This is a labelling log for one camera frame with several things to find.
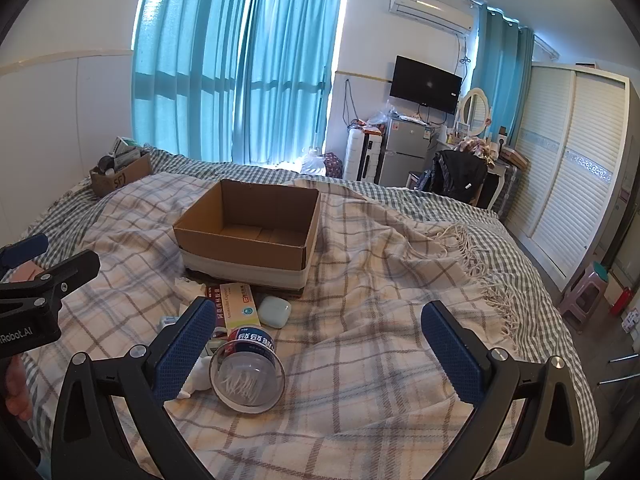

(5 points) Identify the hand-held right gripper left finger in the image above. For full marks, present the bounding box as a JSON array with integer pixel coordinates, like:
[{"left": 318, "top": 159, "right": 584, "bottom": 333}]
[{"left": 50, "top": 296, "right": 221, "bottom": 480}]

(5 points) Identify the pink plastic stool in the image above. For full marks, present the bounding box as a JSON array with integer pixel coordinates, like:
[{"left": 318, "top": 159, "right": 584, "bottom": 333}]
[{"left": 559, "top": 261, "right": 608, "bottom": 333}]

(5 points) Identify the red medicine box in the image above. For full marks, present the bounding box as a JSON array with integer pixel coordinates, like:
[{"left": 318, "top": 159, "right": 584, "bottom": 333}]
[{"left": 204, "top": 285, "right": 223, "bottom": 323}]

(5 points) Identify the clear cotton swab jar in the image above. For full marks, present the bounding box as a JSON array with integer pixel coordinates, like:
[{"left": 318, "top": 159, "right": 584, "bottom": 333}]
[{"left": 208, "top": 326, "right": 287, "bottom": 415}]

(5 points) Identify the white air conditioner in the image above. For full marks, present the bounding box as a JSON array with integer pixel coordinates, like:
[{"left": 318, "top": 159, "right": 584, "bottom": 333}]
[{"left": 389, "top": 0, "right": 475, "bottom": 36}]

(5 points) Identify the person's left hand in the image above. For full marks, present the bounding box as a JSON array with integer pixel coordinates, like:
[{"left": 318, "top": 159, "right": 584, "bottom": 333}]
[{"left": 4, "top": 352, "right": 32, "bottom": 417}]

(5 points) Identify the grey small fridge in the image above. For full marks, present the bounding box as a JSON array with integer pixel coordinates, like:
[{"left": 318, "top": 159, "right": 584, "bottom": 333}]
[{"left": 378, "top": 119, "right": 441, "bottom": 187}]

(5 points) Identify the white louvred wardrobe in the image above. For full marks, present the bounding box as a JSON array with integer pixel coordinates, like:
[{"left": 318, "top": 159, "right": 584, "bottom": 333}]
[{"left": 502, "top": 62, "right": 631, "bottom": 291}]

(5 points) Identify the mint green case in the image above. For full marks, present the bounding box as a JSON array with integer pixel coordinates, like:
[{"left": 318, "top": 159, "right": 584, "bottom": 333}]
[{"left": 257, "top": 295, "right": 292, "bottom": 330}]

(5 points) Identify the small cardboard box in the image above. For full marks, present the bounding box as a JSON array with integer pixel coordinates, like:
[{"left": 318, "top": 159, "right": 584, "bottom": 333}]
[{"left": 89, "top": 152, "right": 153, "bottom": 198}]

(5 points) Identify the brown flat box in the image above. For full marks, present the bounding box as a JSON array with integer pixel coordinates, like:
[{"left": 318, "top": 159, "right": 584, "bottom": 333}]
[{"left": 500, "top": 145, "right": 530, "bottom": 168}]

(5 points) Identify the narrow teal curtain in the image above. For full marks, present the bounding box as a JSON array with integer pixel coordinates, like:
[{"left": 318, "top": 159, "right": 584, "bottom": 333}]
[{"left": 470, "top": 2, "right": 535, "bottom": 141}]

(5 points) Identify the small white figure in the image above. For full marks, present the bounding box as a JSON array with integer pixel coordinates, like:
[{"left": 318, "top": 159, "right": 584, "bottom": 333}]
[{"left": 176, "top": 355, "right": 213, "bottom": 401}]

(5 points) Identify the dark wall cable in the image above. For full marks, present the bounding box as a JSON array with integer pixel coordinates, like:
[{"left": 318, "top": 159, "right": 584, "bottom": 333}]
[{"left": 342, "top": 77, "right": 358, "bottom": 128}]

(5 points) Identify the green white packet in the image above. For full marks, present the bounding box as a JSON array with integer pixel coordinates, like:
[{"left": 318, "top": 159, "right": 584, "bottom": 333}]
[{"left": 111, "top": 136, "right": 143, "bottom": 158}]

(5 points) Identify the white suitcase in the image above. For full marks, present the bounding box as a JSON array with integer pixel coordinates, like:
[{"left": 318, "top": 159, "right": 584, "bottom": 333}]
[{"left": 344, "top": 127, "right": 383, "bottom": 183}]

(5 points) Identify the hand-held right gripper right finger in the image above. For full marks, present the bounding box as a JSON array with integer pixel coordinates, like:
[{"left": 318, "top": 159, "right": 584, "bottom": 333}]
[{"left": 420, "top": 300, "right": 588, "bottom": 480}]

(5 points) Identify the wide teal curtain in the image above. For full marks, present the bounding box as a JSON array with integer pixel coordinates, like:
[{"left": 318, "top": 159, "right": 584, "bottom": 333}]
[{"left": 131, "top": 0, "right": 261, "bottom": 163}]

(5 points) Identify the oval white mirror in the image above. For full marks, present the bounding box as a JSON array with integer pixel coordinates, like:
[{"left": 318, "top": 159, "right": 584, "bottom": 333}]
[{"left": 459, "top": 87, "right": 492, "bottom": 138}]

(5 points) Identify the black jacket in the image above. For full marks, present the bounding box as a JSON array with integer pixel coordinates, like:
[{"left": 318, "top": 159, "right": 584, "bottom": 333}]
[{"left": 417, "top": 149, "right": 488, "bottom": 206}]

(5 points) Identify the black wall television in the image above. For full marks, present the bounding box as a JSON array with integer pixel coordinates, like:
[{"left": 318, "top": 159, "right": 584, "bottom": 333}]
[{"left": 389, "top": 55, "right": 463, "bottom": 116}]

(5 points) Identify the clear plastic bag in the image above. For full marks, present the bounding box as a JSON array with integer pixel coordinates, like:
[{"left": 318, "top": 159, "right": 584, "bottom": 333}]
[{"left": 367, "top": 100, "right": 401, "bottom": 128}]

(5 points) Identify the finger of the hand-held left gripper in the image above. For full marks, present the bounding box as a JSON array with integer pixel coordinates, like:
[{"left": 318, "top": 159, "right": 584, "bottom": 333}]
[
  {"left": 0, "top": 249, "right": 101, "bottom": 313},
  {"left": 0, "top": 233, "right": 50, "bottom": 270}
]

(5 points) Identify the plaid fringed blanket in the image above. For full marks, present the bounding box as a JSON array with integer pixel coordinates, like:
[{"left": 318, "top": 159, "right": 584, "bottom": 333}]
[{"left": 20, "top": 172, "right": 561, "bottom": 480}]

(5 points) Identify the yellow white medicine box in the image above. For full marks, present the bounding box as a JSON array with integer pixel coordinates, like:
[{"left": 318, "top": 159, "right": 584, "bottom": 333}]
[{"left": 218, "top": 282, "right": 262, "bottom": 331}]

